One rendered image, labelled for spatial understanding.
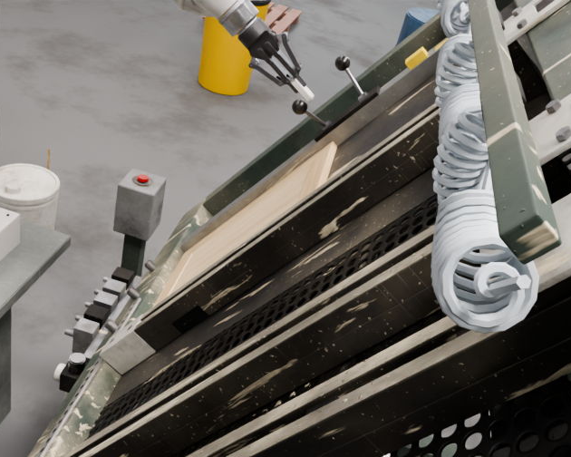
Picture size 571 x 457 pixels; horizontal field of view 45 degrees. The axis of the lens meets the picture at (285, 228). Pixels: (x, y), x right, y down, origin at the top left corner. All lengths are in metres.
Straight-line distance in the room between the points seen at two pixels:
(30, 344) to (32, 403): 0.31
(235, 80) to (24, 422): 3.26
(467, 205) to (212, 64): 4.77
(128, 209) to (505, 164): 1.91
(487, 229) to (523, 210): 0.14
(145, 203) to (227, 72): 3.10
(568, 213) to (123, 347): 1.15
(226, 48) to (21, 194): 2.42
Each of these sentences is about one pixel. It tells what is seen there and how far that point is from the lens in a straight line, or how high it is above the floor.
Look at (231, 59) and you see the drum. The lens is 5.15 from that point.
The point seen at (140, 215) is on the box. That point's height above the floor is 0.84.
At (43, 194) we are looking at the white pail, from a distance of 3.15.
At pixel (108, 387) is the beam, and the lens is 1.60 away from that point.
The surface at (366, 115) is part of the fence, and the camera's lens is 1.69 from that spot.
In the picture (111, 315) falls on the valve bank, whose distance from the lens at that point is 1.99.
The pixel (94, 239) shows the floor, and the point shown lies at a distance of 3.50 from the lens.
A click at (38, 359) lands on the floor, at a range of 2.89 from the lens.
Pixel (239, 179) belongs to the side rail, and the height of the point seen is 1.04.
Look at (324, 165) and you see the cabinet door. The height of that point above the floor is 1.36.
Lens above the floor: 2.08
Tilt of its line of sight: 33 degrees down
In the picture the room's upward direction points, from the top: 15 degrees clockwise
